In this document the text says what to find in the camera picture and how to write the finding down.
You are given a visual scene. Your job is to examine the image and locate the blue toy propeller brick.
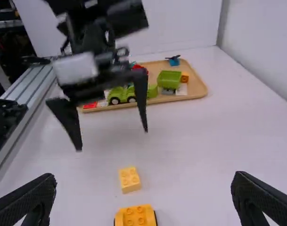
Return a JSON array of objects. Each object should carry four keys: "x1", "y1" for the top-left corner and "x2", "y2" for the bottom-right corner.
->
[{"x1": 164, "y1": 54, "x2": 181, "y2": 67}]

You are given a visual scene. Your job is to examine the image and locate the green toy car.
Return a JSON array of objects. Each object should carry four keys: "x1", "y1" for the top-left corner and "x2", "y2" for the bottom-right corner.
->
[{"x1": 107, "y1": 84, "x2": 138, "y2": 106}]

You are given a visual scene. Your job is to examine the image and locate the yellow toy car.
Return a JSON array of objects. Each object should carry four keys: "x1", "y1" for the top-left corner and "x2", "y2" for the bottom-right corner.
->
[{"x1": 113, "y1": 204, "x2": 157, "y2": 226}]

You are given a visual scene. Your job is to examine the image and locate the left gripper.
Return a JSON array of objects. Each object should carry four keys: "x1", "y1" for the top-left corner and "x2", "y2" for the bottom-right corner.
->
[{"x1": 45, "y1": 46, "x2": 149, "y2": 152}]

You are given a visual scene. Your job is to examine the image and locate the large green toy brick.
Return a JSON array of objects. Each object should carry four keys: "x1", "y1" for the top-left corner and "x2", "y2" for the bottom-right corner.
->
[{"x1": 156, "y1": 70, "x2": 182, "y2": 90}]

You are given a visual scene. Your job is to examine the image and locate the tan tray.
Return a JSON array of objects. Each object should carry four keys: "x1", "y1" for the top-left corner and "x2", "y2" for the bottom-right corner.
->
[{"x1": 76, "y1": 58, "x2": 209, "y2": 114}]

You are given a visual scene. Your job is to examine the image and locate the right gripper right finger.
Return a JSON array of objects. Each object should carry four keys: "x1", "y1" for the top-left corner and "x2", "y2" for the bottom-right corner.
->
[{"x1": 230, "y1": 170, "x2": 287, "y2": 226}]

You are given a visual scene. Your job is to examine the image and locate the silver rails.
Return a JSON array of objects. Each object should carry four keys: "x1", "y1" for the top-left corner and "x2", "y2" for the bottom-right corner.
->
[{"x1": 0, "y1": 63, "x2": 58, "y2": 183}]

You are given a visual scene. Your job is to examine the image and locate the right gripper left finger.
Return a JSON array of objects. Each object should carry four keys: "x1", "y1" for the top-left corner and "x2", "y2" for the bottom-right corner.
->
[{"x1": 0, "y1": 173, "x2": 57, "y2": 226}]

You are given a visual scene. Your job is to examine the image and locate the yellow toy brick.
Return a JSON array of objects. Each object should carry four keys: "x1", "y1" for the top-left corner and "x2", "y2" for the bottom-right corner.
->
[{"x1": 117, "y1": 165, "x2": 142, "y2": 194}]

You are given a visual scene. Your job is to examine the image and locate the small green toy brick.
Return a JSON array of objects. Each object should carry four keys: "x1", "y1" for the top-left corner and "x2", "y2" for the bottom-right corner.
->
[{"x1": 147, "y1": 83, "x2": 159, "y2": 98}]

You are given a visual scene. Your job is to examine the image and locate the red toy brick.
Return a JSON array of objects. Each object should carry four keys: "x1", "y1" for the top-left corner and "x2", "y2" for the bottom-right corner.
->
[{"x1": 82, "y1": 101, "x2": 98, "y2": 110}]

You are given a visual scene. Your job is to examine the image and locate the grey toy brick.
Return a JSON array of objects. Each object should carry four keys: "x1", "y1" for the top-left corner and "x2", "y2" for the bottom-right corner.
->
[{"x1": 160, "y1": 87, "x2": 180, "y2": 96}]

